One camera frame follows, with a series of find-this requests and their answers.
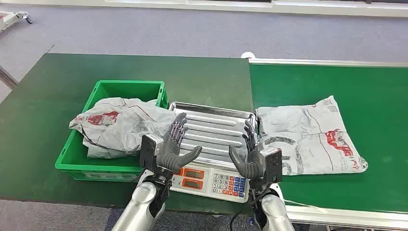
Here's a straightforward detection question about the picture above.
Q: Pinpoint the grey mailer package red print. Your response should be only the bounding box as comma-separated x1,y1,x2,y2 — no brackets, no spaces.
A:
255,95,369,176

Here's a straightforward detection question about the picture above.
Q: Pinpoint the green conveyor belt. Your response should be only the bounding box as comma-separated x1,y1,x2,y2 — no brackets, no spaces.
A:
248,58,408,230

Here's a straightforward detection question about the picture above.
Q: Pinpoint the crumpled grey mailer package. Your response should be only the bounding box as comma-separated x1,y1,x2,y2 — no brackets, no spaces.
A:
69,97,177,159

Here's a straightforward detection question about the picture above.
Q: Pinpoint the grey metal bar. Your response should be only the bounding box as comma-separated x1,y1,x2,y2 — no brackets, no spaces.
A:
0,65,18,89

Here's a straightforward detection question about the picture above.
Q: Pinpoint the white wheeled cart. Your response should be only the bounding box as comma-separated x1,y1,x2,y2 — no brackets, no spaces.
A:
0,10,33,32

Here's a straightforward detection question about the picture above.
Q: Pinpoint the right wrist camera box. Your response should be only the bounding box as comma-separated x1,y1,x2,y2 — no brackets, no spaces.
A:
259,147,283,185

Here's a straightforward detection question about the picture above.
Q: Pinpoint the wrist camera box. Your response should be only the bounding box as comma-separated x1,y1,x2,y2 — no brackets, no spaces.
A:
139,134,164,169
259,147,283,185

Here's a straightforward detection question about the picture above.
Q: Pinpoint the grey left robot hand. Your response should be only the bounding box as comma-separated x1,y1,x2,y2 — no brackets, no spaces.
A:
155,112,203,173

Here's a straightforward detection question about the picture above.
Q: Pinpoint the electronic scale with steel tray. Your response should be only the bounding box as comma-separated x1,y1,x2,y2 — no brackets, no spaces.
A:
167,101,258,204

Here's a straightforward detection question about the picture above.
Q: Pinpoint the thin white cable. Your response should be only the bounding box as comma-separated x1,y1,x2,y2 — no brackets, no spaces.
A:
283,199,322,212

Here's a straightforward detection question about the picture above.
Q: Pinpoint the black cable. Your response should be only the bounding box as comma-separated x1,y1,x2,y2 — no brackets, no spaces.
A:
229,204,255,231

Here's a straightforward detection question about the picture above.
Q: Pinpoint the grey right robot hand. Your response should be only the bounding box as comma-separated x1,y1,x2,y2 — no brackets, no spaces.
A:
228,120,267,180

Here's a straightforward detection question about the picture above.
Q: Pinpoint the green plastic crate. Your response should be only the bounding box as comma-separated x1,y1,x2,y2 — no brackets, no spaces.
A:
54,79,169,183

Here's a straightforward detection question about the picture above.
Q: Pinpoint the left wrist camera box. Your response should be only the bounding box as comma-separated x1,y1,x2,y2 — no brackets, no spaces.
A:
139,134,164,169

